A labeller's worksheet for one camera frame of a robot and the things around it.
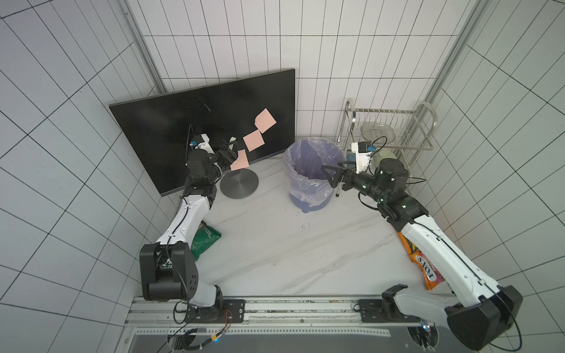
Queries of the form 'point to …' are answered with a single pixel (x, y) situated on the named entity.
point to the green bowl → (380, 154)
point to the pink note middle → (253, 140)
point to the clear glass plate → (377, 132)
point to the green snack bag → (204, 236)
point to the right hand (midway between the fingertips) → (321, 166)
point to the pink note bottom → (241, 162)
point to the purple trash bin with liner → (308, 184)
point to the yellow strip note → (232, 139)
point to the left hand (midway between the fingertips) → (232, 148)
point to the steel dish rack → (398, 131)
